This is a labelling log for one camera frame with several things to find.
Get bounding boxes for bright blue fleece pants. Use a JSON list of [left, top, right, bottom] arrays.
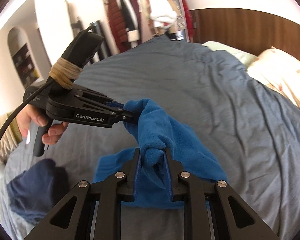
[[92, 97, 228, 210]]

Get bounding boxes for beige sleeve forearm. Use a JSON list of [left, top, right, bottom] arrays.
[[0, 113, 22, 165]]

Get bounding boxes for person's left hand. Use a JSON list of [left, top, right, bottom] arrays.
[[16, 105, 68, 145]]

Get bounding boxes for black cylindrical stand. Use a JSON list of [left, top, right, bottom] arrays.
[[90, 20, 112, 61]]

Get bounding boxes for folded navy blue garment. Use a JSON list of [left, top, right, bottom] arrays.
[[7, 159, 70, 225]]

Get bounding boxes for black ladder rack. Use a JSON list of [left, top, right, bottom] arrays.
[[65, 0, 84, 37]]

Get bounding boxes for grey-blue bed duvet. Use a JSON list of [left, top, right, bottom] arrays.
[[0, 37, 300, 239]]

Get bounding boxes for clothes rack with garments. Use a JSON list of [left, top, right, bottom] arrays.
[[100, 0, 194, 54]]

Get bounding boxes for pale green pillow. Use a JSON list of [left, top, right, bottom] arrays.
[[202, 41, 257, 68]]

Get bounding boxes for wooden headboard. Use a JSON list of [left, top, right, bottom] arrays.
[[190, 8, 300, 61]]

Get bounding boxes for cream floral pillow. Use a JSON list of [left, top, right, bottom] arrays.
[[247, 47, 300, 108]]

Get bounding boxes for black cable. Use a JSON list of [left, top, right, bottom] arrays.
[[0, 78, 53, 164]]

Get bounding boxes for arched wall shelf niche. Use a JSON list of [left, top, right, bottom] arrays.
[[7, 27, 44, 88]]

